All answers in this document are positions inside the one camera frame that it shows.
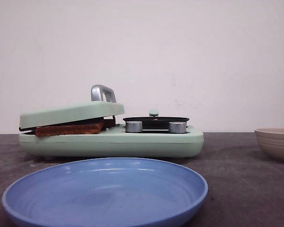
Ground bread slice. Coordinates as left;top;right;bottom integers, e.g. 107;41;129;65
35;118;104;136
104;118;116;128

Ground beige ribbed bowl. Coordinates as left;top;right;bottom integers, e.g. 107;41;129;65
255;128;284;160

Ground green breakfast maker lid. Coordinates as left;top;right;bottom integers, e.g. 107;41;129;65
19;85;125;131

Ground green breakfast maker base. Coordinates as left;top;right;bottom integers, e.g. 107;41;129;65
19;124;204;157

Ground black round frying pan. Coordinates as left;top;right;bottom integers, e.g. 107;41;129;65
123;116;190;130

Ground left silver control knob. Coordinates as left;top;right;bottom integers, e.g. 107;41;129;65
125;121;143;133

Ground silver control knob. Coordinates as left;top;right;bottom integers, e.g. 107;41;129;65
169;122;186;134
125;121;143;133

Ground right silver control knob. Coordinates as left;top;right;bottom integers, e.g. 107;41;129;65
169;122;186;134

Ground blue plate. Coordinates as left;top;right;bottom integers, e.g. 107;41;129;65
2;157;208;227

